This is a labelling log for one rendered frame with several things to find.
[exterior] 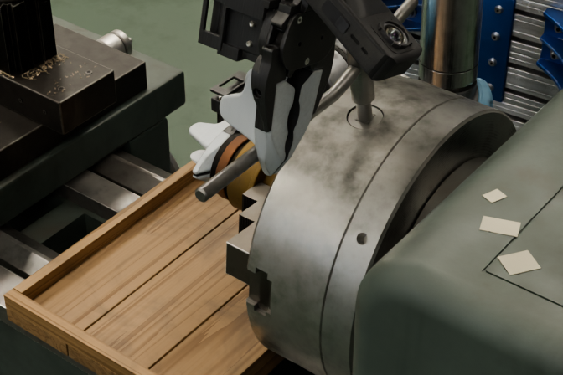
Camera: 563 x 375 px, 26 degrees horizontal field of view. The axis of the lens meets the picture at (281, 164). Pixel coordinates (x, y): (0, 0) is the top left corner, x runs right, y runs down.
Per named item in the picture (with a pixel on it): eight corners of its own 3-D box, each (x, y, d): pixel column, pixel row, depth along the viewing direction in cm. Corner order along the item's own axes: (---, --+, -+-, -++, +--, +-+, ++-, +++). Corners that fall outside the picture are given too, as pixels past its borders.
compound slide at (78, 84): (117, 101, 163) (114, 69, 160) (63, 136, 157) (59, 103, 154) (12, 53, 173) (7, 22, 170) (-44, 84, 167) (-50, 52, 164)
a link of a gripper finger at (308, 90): (248, 144, 103) (264, 42, 100) (304, 169, 101) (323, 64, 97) (225, 153, 101) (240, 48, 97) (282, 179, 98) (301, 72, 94)
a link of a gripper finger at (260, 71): (276, 116, 97) (292, 13, 94) (293, 124, 96) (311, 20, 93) (240, 130, 94) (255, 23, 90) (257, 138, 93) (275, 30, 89)
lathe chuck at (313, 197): (491, 248, 141) (493, 36, 119) (335, 447, 125) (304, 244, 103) (425, 218, 146) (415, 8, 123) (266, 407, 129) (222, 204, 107)
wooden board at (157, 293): (387, 262, 153) (389, 237, 150) (200, 438, 130) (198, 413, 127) (204, 175, 167) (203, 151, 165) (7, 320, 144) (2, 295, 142)
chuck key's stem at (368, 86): (363, 128, 116) (353, 34, 108) (383, 135, 115) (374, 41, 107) (351, 142, 115) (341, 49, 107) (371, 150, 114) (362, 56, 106)
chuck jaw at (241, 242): (348, 217, 121) (275, 273, 113) (343, 257, 124) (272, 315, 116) (260, 177, 127) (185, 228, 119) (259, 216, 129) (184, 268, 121)
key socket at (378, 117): (359, 122, 117) (358, 101, 115) (390, 132, 115) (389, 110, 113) (343, 145, 115) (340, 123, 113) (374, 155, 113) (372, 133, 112)
